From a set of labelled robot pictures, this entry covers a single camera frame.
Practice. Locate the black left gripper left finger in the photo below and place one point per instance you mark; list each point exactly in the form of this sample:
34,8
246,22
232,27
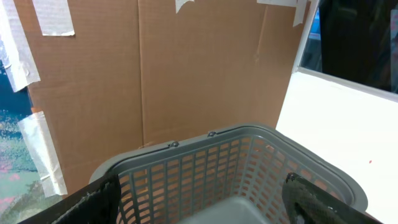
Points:
96,203

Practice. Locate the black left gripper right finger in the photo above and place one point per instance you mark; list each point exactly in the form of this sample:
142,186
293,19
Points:
306,203

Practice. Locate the grey plastic mesh basket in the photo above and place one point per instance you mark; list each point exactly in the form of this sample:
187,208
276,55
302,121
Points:
237,172

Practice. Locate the colourful painted panel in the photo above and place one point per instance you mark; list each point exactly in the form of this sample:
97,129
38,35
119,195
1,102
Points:
22,195

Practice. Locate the white tape strip lower left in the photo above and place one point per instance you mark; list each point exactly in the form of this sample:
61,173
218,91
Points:
36,135

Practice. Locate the brown cardboard panel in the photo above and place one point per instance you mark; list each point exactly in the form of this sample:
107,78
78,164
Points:
141,72

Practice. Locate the white tape strip far left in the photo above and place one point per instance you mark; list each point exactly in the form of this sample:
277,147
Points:
18,60

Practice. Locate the white tape strip upper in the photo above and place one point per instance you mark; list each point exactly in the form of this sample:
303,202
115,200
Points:
54,17

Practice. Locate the white tape strip right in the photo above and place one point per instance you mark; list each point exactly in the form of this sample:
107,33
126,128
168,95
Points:
300,8

